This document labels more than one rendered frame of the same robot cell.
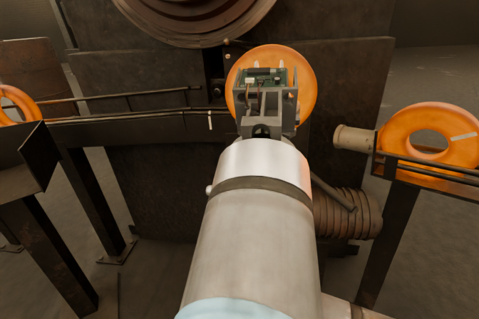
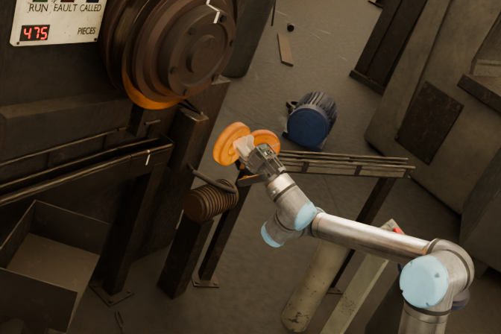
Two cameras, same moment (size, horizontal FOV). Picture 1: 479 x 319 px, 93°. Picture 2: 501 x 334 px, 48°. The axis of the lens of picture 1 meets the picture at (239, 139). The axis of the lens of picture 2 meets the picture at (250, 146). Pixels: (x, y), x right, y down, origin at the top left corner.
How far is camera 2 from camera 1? 1.72 m
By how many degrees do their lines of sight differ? 64
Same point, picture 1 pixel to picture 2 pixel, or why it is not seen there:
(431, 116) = (265, 137)
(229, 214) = (295, 192)
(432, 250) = not seen: hidden behind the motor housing
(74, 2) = (20, 58)
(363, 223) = (234, 198)
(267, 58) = (240, 131)
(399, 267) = not seen: hidden behind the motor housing
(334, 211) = (223, 197)
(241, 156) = (285, 180)
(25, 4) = not seen: outside the picture
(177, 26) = (161, 99)
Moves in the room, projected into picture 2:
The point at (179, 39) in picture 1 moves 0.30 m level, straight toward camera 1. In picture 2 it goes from (153, 104) to (240, 145)
